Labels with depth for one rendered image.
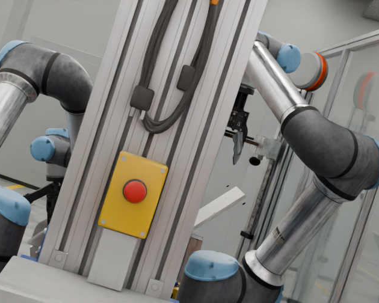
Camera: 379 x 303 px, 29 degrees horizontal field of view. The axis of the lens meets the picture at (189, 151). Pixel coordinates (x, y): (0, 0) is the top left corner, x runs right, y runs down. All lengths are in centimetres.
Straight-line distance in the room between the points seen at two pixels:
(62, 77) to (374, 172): 79
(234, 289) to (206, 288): 8
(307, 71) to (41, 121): 722
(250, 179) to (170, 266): 655
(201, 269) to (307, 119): 42
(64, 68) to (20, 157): 813
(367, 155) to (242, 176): 628
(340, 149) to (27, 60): 82
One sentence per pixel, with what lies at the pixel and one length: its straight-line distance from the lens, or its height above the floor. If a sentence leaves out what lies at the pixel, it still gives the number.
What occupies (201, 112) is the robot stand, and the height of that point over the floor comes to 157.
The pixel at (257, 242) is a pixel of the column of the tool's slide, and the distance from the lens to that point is 295.
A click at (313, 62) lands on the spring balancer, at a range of 293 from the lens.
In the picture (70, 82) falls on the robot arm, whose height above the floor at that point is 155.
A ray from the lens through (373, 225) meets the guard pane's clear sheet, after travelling 209.
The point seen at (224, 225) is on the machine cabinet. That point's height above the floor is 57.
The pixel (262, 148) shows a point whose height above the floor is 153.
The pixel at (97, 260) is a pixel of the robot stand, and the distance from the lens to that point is 129.
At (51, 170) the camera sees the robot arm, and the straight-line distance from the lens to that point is 233.
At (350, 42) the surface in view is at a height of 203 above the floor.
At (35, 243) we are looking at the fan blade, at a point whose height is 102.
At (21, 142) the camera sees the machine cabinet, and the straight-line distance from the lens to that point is 998.
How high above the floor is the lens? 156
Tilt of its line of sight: 3 degrees down
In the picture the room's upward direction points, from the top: 18 degrees clockwise
